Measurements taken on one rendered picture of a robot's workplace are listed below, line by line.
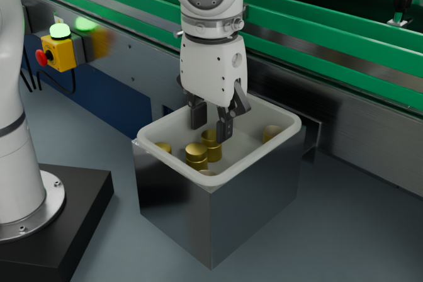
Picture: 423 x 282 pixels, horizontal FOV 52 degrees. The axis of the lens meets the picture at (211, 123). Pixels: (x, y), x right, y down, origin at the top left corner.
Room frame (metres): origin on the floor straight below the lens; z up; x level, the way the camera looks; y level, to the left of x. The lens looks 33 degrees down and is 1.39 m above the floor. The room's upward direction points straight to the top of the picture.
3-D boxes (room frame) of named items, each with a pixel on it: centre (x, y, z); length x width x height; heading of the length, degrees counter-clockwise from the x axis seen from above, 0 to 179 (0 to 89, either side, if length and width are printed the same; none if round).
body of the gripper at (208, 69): (0.58, 0.00, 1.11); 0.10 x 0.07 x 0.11; 47
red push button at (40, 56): (0.93, 0.39, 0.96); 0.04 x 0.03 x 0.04; 46
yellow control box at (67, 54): (0.97, 0.35, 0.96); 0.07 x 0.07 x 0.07; 46
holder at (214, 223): (0.58, -0.03, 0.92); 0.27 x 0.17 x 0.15; 136
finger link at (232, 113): (0.55, -0.03, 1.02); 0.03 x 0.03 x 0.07; 47
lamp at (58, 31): (0.97, 0.35, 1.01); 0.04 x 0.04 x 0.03
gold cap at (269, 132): (0.59, -0.10, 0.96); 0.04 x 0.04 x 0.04
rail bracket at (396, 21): (0.69, -0.31, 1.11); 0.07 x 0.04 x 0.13; 136
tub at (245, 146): (0.56, -0.01, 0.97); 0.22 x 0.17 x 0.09; 136
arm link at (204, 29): (0.58, 0.00, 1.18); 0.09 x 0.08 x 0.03; 47
